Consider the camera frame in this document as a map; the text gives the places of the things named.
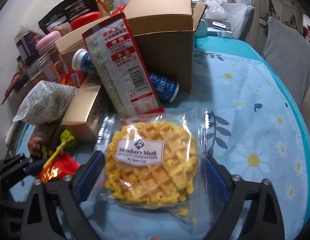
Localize black printed snack bag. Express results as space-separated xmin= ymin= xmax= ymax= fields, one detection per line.
xmin=38 ymin=0 xmax=111 ymax=36

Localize red yellow-print snack bag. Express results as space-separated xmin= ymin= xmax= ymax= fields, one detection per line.
xmin=58 ymin=69 xmax=87 ymax=88

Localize green yellow-stick lollipop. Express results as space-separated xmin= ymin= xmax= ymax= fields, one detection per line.
xmin=43 ymin=129 xmax=77 ymax=169

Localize grey cushion on sofa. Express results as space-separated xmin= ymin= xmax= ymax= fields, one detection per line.
xmin=221 ymin=3 xmax=255 ymax=41

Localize large open cardboard box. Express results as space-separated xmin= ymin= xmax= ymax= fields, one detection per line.
xmin=55 ymin=0 xmax=208 ymax=92

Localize blue floral tablecloth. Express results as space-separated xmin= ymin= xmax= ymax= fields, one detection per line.
xmin=10 ymin=36 xmax=310 ymax=240

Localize clear jar orange label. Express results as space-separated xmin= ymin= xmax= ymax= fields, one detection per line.
xmin=26 ymin=54 xmax=60 ymax=85

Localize grey padded chair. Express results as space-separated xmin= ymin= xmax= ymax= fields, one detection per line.
xmin=262 ymin=17 xmax=310 ymax=107

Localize dark purple labelled jar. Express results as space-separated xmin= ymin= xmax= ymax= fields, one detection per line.
xmin=14 ymin=28 xmax=39 ymax=66

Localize packaged yellow waffle snack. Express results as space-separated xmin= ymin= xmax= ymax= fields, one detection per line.
xmin=95 ymin=107 xmax=211 ymax=223

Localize small gold cardboard box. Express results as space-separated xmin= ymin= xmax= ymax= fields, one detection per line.
xmin=61 ymin=74 xmax=108 ymax=144

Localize pink lidded bottle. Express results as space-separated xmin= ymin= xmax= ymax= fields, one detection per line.
xmin=36 ymin=30 xmax=62 ymax=63

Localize white line-drawn snack bag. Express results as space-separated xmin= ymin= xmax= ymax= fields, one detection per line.
xmin=13 ymin=80 xmax=78 ymax=125

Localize red plastic container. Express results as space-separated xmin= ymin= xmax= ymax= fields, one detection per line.
xmin=70 ymin=11 xmax=102 ymax=31

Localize red white noodle snack packet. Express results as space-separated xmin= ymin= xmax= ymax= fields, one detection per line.
xmin=82 ymin=12 xmax=164 ymax=118

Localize blue tablet tube white cap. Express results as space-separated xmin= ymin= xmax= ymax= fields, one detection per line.
xmin=71 ymin=48 xmax=179 ymax=102

